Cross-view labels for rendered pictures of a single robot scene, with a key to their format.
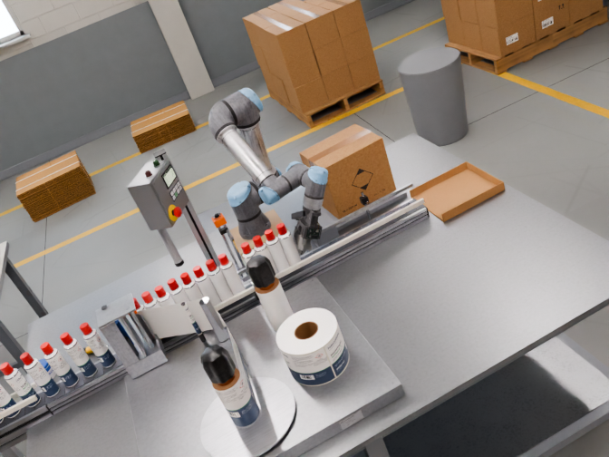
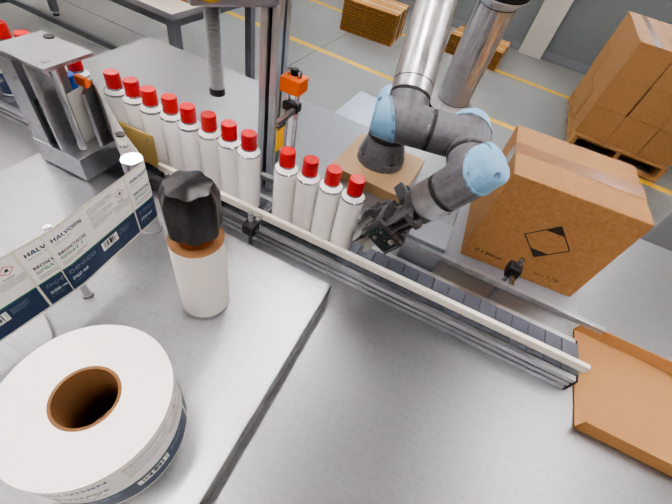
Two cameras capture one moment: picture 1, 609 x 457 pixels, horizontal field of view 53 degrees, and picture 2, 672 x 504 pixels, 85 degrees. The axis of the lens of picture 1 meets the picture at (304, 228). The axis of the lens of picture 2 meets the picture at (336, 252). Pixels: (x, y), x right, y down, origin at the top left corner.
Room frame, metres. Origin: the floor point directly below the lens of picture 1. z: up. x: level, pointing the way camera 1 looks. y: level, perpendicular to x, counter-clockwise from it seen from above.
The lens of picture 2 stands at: (1.47, -0.16, 1.53)
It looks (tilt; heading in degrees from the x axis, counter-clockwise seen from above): 48 degrees down; 25
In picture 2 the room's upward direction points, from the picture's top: 15 degrees clockwise
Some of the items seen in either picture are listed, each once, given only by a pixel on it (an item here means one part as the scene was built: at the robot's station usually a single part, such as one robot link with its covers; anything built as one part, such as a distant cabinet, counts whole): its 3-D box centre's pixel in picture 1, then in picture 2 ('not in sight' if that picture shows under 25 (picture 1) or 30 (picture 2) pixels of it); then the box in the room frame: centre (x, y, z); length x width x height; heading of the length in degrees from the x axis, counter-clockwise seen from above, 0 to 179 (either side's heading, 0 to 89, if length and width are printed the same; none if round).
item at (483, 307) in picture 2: (245, 297); (253, 211); (1.97, 0.32, 0.86); 1.65 x 0.08 x 0.04; 101
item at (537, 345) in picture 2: (308, 260); (352, 258); (1.99, 0.03, 0.90); 1.07 x 0.01 x 0.02; 101
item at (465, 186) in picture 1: (455, 189); (647, 402); (2.16, -0.66, 0.85); 0.30 x 0.26 x 0.04; 101
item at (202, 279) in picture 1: (207, 288); (211, 154); (1.95, 0.43, 0.98); 0.05 x 0.05 x 0.20
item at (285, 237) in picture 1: (288, 246); (347, 215); (2.02, 0.08, 0.98); 0.05 x 0.05 x 0.20
